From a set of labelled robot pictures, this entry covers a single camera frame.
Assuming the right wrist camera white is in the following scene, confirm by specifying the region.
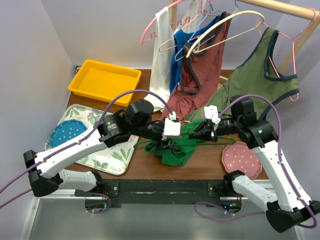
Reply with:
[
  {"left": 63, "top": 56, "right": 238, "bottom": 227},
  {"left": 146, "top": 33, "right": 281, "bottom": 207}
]
[{"left": 202, "top": 105, "right": 221, "bottom": 125}]

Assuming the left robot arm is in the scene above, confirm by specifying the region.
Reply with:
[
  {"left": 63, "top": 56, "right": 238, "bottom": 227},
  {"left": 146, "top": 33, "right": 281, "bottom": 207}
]
[{"left": 23, "top": 99, "right": 182, "bottom": 197}]

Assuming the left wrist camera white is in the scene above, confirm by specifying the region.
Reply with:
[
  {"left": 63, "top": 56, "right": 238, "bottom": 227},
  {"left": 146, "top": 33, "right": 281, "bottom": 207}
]
[{"left": 163, "top": 111, "right": 182, "bottom": 139}]

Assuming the small pink wire hanger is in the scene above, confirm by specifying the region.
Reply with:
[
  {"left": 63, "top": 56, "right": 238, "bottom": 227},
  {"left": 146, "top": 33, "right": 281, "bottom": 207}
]
[{"left": 155, "top": 22, "right": 214, "bottom": 53}]

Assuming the white tank top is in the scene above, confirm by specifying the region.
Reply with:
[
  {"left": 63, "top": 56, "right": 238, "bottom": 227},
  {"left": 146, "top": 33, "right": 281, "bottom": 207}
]
[{"left": 149, "top": 0, "right": 205, "bottom": 101}]

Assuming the rust red tank top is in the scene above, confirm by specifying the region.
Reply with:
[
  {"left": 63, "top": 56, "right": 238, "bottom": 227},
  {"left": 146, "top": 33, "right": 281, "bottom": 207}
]
[{"left": 167, "top": 20, "right": 231, "bottom": 119}]

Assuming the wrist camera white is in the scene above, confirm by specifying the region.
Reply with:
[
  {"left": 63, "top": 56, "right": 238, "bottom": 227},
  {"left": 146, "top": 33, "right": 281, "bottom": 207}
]
[
  {"left": 202, "top": 105, "right": 221, "bottom": 125},
  {"left": 163, "top": 111, "right": 182, "bottom": 139}
]

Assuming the bright green tank top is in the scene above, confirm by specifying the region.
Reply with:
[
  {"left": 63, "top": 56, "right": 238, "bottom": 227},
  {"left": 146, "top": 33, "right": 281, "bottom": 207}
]
[{"left": 144, "top": 119, "right": 208, "bottom": 167}]

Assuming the light blue wire hanger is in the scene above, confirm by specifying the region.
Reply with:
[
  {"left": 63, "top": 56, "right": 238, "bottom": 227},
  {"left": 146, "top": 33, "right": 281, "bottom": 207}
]
[{"left": 172, "top": 10, "right": 226, "bottom": 63}]

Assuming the large pink hanger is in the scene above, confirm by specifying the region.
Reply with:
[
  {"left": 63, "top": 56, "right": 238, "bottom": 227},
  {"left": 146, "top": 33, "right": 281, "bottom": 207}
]
[{"left": 139, "top": 0, "right": 215, "bottom": 45}]

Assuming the cream wooden hanger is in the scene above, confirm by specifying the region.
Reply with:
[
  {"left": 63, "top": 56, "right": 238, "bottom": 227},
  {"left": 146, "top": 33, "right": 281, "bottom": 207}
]
[{"left": 185, "top": 7, "right": 266, "bottom": 59}]

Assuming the olive green tank top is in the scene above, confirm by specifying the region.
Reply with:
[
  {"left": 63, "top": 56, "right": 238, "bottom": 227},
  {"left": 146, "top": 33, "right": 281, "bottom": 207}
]
[{"left": 184, "top": 26, "right": 300, "bottom": 126}]

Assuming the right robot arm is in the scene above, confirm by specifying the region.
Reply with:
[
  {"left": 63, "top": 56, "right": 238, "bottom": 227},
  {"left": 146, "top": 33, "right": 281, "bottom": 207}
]
[{"left": 188, "top": 94, "right": 320, "bottom": 233}]

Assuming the wooden clothes rail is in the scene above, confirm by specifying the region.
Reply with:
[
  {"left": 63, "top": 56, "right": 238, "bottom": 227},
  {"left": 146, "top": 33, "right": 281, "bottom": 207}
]
[{"left": 240, "top": 0, "right": 320, "bottom": 72}]

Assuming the blue dotted plate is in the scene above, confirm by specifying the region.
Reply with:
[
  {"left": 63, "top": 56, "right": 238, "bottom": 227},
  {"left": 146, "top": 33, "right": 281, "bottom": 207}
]
[{"left": 48, "top": 119, "right": 87, "bottom": 149}]

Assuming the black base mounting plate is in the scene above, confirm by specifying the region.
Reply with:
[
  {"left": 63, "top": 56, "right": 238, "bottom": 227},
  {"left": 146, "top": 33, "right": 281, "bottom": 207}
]
[{"left": 74, "top": 178, "right": 253, "bottom": 210}]

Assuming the yellow plastic bin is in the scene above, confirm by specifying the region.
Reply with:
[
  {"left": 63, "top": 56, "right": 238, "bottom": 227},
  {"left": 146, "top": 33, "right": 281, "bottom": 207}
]
[{"left": 68, "top": 59, "right": 142, "bottom": 103}]

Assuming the pink dotted plate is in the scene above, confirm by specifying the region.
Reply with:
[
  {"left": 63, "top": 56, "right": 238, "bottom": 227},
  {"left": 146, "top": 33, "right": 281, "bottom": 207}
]
[{"left": 221, "top": 141, "right": 263, "bottom": 180}]

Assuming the blue tank top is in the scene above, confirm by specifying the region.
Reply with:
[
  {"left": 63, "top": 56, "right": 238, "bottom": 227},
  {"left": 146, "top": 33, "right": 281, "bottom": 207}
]
[{"left": 169, "top": 12, "right": 227, "bottom": 93}]

